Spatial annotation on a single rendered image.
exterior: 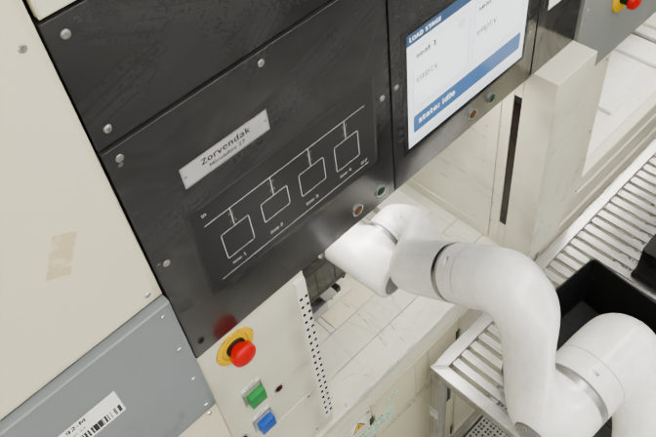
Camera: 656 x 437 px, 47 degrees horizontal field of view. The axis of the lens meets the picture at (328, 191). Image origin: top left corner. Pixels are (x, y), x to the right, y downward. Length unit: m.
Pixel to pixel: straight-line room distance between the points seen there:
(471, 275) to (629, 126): 1.16
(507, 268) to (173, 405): 0.48
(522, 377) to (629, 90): 1.33
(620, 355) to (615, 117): 1.16
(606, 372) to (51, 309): 0.66
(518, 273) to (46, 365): 0.57
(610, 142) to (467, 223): 0.45
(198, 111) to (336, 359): 0.93
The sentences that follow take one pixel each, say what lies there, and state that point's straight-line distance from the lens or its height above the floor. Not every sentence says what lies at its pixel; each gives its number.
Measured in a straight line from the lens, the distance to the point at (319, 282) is 1.55.
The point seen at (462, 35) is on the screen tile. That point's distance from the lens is 1.12.
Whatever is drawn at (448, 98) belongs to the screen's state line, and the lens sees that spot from 1.16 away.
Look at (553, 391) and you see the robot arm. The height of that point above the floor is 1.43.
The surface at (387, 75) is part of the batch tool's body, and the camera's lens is 1.01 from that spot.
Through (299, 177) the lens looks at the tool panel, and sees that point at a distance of 0.97.
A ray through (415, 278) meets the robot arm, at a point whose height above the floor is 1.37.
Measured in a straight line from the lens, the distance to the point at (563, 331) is 1.80.
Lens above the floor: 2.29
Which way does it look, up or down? 49 degrees down
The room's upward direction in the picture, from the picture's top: 8 degrees counter-clockwise
